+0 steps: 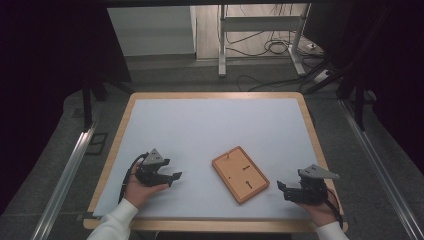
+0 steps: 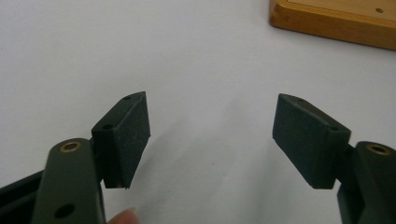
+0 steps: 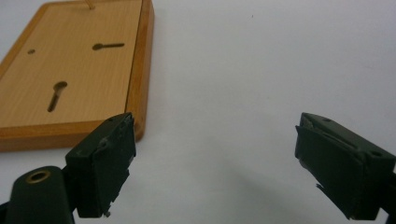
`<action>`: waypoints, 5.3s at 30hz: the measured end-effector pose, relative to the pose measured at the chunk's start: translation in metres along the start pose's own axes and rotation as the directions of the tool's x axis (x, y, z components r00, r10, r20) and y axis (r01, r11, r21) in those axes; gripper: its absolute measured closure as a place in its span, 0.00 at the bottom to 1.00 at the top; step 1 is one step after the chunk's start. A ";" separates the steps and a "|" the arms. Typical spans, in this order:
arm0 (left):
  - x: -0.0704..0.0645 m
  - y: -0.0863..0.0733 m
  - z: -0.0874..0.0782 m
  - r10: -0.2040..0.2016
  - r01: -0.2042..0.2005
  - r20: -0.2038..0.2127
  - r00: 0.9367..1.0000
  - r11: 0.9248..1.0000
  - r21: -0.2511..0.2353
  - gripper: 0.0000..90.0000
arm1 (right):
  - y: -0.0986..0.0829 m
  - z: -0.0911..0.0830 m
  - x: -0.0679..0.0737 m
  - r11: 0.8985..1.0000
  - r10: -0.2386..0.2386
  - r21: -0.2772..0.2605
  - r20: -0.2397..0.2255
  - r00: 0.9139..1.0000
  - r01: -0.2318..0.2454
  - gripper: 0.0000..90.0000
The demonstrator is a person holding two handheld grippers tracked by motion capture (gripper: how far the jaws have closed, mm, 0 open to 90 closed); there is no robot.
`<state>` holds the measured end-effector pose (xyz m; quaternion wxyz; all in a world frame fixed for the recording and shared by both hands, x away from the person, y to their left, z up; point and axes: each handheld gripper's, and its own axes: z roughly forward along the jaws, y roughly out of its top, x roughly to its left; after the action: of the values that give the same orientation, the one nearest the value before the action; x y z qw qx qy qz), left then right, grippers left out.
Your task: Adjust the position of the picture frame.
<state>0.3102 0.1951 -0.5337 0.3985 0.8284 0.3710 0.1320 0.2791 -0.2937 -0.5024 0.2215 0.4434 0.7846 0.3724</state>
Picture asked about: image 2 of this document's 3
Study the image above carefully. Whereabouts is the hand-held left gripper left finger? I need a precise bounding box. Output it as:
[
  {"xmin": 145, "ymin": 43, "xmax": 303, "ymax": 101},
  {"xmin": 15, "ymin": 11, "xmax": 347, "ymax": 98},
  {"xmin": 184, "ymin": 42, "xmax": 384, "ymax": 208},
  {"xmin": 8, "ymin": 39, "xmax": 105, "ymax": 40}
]
[{"xmin": 91, "ymin": 91, "xmax": 151, "ymax": 190}]

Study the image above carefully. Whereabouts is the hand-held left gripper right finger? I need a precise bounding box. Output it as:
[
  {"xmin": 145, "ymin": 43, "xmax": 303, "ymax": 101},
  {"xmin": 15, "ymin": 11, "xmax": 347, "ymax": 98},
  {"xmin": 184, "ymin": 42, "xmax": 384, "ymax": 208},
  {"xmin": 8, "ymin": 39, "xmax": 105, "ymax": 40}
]
[{"xmin": 272, "ymin": 92, "xmax": 352, "ymax": 190}]

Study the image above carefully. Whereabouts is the wooden box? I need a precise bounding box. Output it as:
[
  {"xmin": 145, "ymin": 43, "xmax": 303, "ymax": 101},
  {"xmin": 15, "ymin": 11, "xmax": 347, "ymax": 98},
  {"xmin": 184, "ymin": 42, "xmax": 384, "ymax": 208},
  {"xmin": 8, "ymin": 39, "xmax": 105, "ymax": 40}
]
[{"xmin": 268, "ymin": 0, "xmax": 396, "ymax": 51}]

